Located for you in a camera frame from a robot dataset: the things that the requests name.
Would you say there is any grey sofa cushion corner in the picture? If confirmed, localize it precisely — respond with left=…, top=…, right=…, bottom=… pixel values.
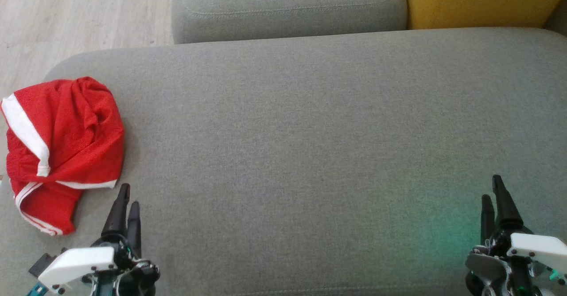
left=544, top=0, right=567, bottom=37

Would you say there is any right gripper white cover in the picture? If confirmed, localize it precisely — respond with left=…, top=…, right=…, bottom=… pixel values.
left=465, top=174, right=567, bottom=296

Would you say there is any grey sofa back cushion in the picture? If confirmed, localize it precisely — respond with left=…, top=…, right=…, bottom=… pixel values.
left=172, top=0, right=408, bottom=45

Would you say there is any grey sofa seat cushion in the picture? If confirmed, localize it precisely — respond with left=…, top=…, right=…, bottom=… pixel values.
left=0, top=27, right=567, bottom=296

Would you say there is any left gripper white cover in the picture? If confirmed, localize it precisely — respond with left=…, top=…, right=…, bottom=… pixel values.
left=38, top=183, right=160, bottom=296

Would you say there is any red shorts white side stripe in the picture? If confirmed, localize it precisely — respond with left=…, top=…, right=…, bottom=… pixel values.
left=1, top=77, right=125, bottom=190

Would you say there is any red Bulls basketball jersey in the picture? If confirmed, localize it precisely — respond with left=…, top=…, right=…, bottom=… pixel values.
left=9, top=179, right=85, bottom=236

